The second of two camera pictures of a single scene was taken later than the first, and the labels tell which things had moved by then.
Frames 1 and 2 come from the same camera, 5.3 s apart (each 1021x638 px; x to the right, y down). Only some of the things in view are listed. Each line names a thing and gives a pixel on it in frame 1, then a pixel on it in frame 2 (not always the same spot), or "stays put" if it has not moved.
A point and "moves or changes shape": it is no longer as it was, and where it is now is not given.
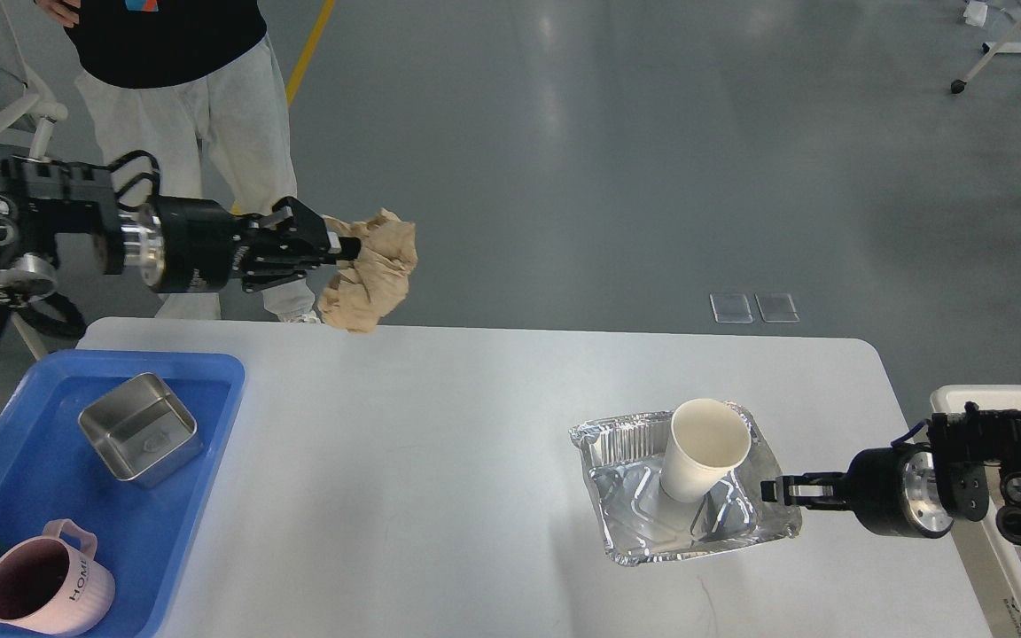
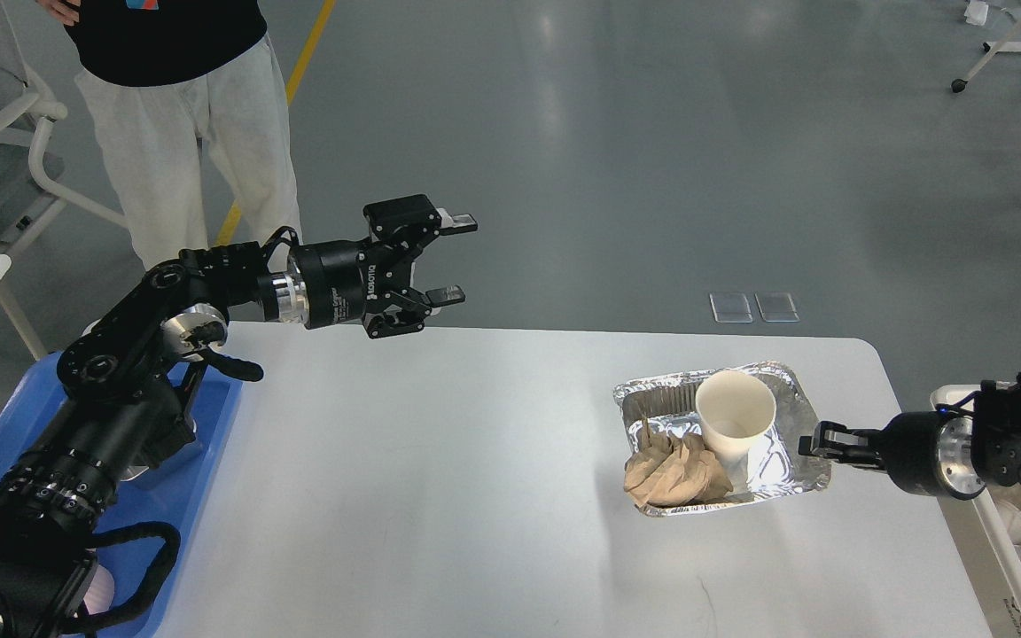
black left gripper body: x=182 y=245 → x=332 y=283
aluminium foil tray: x=623 y=461 → x=777 y=468
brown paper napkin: x=360 y=291 moves or changes shape
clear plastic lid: x=731 y=308 stays put
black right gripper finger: x=812 y=489 → x=832 y=436
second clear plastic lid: x=777 y=307 stays put
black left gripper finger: x=262 y=274 → x=406 y=309
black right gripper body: x=895 y=491 → x=929 y=453
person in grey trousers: x=193 y=84 stays put
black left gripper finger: x=292 y=229 → x=414 y=221
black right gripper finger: x=816 y=502 → x=846 y=457
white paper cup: x=706 y=439 → x=734 y=408
